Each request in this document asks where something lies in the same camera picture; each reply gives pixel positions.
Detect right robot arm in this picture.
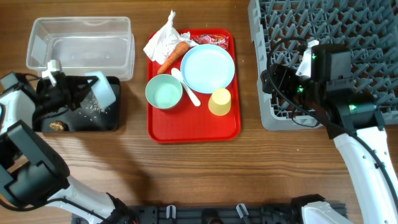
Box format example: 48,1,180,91
262,39,397,223

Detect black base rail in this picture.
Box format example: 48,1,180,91
131,203,298,224

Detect white spoon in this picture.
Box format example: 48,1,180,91
171,68,201,107

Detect white rice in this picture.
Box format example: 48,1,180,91
78,95,110,121

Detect brown food scrap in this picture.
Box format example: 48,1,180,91
50,121,69,131

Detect yellow cup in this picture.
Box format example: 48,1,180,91
208,88,231,116

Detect grey dishwasher rack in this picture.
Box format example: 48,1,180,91
248,0,397,124

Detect light blue plate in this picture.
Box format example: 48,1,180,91
180,44,235,94

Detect black tray bin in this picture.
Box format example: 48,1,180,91
33,77,121,133

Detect green bowl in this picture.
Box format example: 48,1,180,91
145,74,183,110

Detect clear plastic bin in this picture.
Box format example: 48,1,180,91
25,16,135,81

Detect red serving tray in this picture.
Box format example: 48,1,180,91
147,28,242,144

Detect orange carrot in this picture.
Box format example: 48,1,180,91
157,42,190,75

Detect red candy wrapper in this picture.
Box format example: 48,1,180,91
191,34,229,50

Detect light blue bowl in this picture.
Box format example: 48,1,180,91
85,71,116,110

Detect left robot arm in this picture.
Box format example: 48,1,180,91
1,72,139,223

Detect crumpled white napkin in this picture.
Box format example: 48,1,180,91
143,10,198,65

